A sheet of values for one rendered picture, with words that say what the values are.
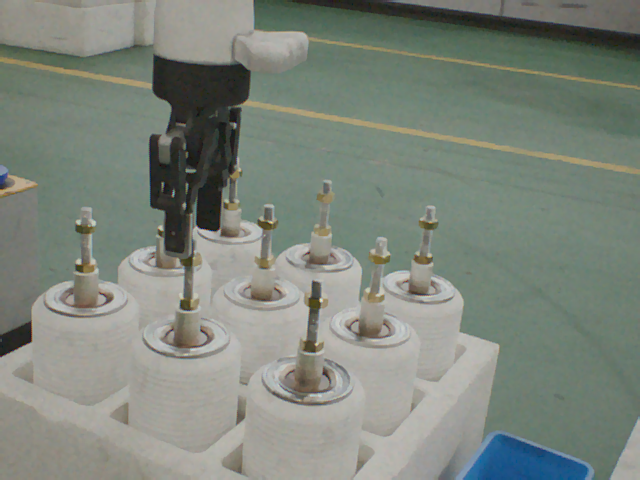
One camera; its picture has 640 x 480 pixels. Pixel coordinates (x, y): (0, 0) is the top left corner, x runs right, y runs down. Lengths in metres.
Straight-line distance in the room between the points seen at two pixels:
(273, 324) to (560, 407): 0.56
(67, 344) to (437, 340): 0.36
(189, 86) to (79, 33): 2.82
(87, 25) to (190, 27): 2.83
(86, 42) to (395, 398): 2.81
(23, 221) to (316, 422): 0.42
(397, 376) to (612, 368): 0.67
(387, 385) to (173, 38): 0.35
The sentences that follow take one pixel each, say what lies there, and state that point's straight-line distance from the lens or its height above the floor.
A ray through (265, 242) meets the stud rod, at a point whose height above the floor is 0.31.
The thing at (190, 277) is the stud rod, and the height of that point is 0.31.
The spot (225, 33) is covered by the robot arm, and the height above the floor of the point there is 0.52.
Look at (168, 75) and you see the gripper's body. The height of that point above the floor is 0.48.
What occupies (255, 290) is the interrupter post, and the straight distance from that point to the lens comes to 0.84.
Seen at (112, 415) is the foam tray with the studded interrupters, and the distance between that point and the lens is 0.80.
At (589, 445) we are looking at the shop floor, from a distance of 1.19.
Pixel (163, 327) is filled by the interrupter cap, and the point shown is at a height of 0.25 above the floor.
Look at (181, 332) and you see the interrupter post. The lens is 0.75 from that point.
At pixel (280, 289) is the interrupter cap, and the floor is 0.25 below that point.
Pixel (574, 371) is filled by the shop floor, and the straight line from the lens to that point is 1.37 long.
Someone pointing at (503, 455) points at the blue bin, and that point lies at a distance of 0.95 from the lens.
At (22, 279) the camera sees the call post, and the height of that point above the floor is 0.21.
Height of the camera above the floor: 0.61
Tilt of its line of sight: 21 degrees down
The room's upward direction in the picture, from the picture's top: 6 degrees clockwise
